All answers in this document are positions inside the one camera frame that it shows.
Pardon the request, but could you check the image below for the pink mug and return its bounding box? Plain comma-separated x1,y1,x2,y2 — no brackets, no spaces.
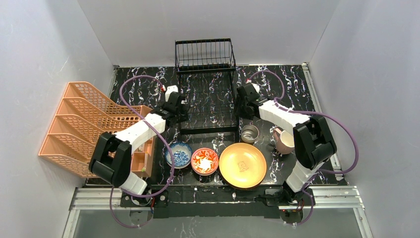
273,127,295,155

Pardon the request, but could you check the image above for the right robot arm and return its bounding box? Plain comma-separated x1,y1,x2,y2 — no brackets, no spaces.
234,83,337,193

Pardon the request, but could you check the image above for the black wire dish rack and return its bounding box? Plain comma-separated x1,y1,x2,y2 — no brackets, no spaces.
175,38,239,135

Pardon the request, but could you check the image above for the stainless steel cup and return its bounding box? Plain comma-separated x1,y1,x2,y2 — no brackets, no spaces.
241,124,260,144

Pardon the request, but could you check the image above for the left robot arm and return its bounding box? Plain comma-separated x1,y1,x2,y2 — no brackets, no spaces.
89,91,189,198

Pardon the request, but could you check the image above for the blue floral bowl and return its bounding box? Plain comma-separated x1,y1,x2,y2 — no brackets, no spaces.
170,142,193,169

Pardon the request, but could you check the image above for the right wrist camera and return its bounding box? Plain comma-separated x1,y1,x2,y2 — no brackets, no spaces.
251,83,260,94

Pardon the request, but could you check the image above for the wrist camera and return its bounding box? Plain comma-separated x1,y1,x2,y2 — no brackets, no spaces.
164,85,178,102
251,83,260,94

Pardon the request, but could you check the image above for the orange patterned bowl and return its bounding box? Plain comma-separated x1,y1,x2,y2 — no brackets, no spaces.
191,148,219,176

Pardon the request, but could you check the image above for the orange file organizer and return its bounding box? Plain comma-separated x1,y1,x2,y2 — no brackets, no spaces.
39,81,140,178

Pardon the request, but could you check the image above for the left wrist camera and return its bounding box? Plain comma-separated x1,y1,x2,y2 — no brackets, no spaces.
164,85,178,102

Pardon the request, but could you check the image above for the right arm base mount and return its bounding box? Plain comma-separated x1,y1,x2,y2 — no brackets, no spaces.
254,186,315,227

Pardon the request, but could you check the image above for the yellow plate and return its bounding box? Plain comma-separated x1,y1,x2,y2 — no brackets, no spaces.
218,143,267,189

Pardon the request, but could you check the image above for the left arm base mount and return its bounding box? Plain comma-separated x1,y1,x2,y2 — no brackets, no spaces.
120,189,169,208

